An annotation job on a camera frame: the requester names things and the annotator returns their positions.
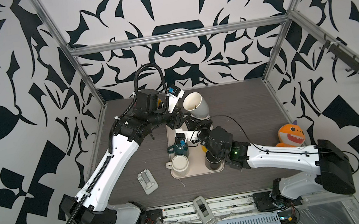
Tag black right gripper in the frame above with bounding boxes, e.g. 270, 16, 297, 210
188, 110, 227, 164

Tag grey mug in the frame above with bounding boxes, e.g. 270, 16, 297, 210
183, 92, 210, 119

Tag dark green mug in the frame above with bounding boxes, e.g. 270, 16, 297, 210
167, 138, 189, 157

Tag yellow mug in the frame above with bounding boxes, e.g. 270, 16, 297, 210
201, 146, 208, 153

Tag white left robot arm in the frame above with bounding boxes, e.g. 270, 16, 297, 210
62, 63, 184, 224

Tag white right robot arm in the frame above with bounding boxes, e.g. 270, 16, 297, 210
186, 117, 356, 201

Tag white mug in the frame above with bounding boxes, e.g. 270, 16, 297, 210
165, 155, 189, 178

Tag black mug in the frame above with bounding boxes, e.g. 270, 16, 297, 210
205, 151, 223, 171

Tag beige plastic tray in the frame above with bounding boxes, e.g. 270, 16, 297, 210
166, 124, 225, 179

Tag grey block on table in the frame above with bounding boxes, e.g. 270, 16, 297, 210
137, 169, 159, 195

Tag orange shark plush toy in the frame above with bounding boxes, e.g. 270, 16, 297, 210
276, 121, 306, 148

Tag small circuit board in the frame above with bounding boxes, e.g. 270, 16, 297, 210
277, 208, 300, 224

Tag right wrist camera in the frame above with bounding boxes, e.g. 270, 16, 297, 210
175, 129, 200, 144

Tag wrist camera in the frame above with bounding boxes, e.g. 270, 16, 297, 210
175, 129, 200, 144
166, 85, 185, 113

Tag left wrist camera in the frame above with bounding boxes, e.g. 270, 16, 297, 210
166, 85, 185, 113

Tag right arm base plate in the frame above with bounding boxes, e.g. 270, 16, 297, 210
252, 190, 303, 212

